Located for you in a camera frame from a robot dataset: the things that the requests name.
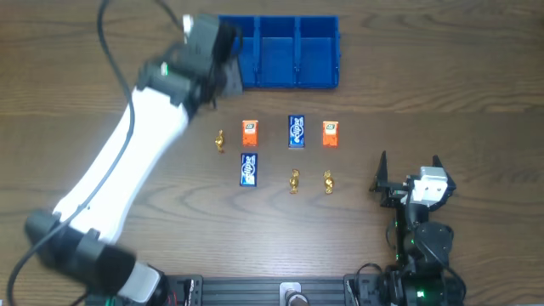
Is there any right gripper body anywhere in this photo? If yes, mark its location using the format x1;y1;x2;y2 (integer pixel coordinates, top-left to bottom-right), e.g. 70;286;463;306
379;180;412;208

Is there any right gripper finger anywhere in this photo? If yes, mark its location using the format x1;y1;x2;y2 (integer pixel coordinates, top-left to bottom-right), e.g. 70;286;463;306
368;150;390;192
431;155;456;196

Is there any orange candy box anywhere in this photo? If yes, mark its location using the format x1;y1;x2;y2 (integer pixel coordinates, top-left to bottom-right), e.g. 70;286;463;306
241;120;259;147
321;121;340;148

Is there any blue candy pack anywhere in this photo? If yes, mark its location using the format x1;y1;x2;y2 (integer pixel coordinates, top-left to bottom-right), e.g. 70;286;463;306
287;114;306;149
239;152;258;188

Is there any blue tray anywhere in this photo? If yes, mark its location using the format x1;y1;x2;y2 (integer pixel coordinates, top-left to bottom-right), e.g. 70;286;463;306
218;14;341;89

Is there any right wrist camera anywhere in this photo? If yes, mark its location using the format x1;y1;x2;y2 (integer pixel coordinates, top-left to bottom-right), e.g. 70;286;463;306
410;166;450;208

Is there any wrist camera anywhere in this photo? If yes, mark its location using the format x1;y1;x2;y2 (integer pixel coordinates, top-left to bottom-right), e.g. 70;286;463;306
410;166;450;208
181;14;195;43

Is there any black cable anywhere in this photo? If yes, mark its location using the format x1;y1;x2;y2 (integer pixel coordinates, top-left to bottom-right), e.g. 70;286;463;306
6;0;184;306
354;218;468;298

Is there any mounting rail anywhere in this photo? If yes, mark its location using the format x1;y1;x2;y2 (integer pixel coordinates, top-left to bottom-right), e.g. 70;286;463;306
82;275;360;306

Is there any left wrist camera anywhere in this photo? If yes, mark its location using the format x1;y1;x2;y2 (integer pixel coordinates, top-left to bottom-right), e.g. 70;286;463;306
181;14;195;43

